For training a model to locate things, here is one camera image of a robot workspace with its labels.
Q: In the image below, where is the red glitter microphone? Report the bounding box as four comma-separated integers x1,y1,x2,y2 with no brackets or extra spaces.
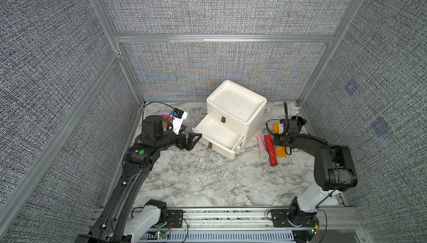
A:
263,130,278,166

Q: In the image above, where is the orange microphone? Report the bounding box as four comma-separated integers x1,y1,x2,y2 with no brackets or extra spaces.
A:
273,122,286,158

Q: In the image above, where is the black mug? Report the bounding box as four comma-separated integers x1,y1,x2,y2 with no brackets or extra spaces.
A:
289,116,306,134

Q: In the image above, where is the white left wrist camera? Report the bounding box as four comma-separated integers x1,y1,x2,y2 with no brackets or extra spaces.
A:
171,108,188,135

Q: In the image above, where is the white three-drawer storage unit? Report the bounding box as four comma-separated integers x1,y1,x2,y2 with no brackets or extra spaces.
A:
206,80,267,148

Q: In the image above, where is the purple plate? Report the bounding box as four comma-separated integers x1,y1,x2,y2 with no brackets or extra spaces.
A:
156,110,172,118

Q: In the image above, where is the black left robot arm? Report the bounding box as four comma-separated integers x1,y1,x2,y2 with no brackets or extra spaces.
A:
75,115,202,243

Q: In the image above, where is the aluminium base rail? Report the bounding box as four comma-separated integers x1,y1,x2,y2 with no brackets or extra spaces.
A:
88,207,368,243

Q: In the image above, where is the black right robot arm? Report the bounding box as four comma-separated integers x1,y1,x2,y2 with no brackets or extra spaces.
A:
273,116,358,227

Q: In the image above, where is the white bottom drawer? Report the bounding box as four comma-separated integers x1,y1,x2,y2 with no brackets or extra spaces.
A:
192,115,243,160

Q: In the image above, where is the pink microphone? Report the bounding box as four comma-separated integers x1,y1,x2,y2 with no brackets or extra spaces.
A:
256,134,269,161

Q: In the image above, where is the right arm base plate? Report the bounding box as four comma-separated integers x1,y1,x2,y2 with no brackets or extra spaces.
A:
268,209,319,228

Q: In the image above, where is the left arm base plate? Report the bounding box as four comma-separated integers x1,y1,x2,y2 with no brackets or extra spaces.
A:
151,210,184,230

